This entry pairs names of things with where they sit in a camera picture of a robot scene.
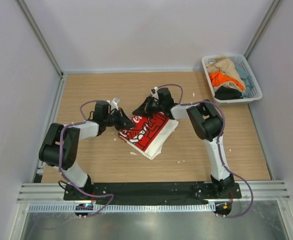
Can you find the white t shirt red print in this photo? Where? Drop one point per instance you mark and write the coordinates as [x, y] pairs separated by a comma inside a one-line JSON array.
[[149, 134]]

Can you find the left corner aluminium post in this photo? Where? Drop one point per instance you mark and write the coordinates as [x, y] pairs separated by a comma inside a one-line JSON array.
[[38, 34]]

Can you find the aluminium rail frame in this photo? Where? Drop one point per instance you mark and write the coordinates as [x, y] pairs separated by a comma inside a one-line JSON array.
[[52, 192]]

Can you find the black garment in basket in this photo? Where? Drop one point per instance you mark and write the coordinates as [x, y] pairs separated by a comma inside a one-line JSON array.
[[224, 93]]

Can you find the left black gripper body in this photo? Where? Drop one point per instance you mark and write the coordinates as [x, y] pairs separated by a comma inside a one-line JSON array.
[[120, 117]]

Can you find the beige garment in basket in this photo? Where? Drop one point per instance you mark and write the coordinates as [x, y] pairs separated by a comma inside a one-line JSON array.
[[226, 66]]

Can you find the white plastic basket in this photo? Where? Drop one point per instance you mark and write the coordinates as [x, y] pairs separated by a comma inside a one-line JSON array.
[[256, 93]]

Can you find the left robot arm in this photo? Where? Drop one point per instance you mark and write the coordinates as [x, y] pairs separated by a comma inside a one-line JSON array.
[[60, 145]]

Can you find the light blue garment in basket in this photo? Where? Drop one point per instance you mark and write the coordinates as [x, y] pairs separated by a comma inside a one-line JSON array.
[[247, 79]]

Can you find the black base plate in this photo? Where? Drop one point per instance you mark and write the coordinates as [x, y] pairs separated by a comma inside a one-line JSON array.
[[163, 193]]

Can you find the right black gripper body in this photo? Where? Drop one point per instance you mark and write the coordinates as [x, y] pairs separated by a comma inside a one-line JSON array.
[[149, 106]]

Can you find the orange garment in basket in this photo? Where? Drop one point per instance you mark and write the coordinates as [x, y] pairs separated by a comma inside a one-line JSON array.
[[218, 79]]

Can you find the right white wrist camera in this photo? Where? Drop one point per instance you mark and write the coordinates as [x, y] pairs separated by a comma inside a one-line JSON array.
[[154, 92]]

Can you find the right corner aluminium post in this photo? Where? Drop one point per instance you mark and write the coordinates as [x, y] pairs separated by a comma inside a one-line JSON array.
[[266, 20]]

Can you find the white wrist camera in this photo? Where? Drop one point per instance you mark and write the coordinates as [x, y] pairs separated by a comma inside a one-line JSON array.
[[154, 92], [114, 104]]

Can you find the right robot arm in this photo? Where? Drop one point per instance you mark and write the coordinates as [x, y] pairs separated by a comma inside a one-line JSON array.
[[208, 122]]

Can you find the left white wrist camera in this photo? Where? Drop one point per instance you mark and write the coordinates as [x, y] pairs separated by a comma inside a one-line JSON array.
[[114, 104]]

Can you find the white slotted cable duct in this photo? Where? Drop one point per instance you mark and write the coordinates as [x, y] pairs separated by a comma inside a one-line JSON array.
[[86, 208]]

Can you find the corner aluminium post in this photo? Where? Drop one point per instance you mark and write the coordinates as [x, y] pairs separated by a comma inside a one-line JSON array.
[[266, 20], [38, 34]]

